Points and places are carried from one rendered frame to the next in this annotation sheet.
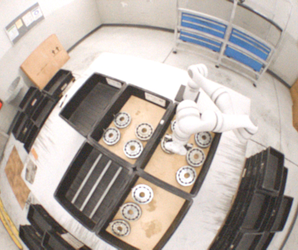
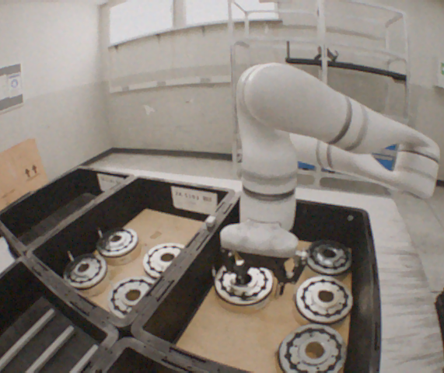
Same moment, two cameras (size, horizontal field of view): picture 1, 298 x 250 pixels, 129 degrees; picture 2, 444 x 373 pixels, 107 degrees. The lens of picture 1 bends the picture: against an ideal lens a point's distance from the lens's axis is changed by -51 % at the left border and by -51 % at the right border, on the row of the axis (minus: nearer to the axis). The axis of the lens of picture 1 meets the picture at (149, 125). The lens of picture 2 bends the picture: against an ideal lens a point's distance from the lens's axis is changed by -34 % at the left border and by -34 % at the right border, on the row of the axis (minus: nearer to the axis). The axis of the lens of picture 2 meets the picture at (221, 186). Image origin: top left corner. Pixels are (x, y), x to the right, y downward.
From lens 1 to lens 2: 0.36 m
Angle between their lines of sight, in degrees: 39
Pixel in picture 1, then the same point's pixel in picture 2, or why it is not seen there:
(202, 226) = not seen: outside the picture
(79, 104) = (40, 222)
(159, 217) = not seen: outside the picture
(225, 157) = (390, 305)
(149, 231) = not seen: outside the picture
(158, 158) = (210, 326)
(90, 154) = (31, 308)
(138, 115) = (156, 238)
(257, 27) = (368, 102)
